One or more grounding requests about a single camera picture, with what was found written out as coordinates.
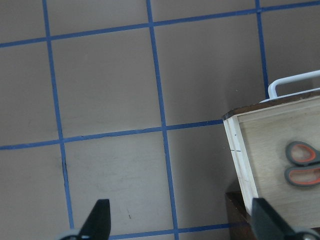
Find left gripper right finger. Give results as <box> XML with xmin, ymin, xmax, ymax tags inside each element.
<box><xmin>251</xmin><ymin>198</ymin><xmax>320</xmax><ymax>240</ymax></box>

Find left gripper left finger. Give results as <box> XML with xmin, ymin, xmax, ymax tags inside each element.
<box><xmin>56</xmin><ymin>198</ymin><xmax>112</xmax><ymax>240</ymax></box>

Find grey orange scissors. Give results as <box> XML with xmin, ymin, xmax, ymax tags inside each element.
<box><xmin>284</xmin><ymin>141</ymin><xmax>320</xmax><ymax>187</ymax></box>

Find wooden drawer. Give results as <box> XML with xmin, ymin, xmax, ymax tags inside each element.
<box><xmin>222</xmin><ymin>90</ymin><xmax>320</xmax><ymax>228</ymax></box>

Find white drawer handle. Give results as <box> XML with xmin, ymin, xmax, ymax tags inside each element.
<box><xmin>264</xmin><ymin>70</ymin><xmax>320</xmax><ymax>102</ymax></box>

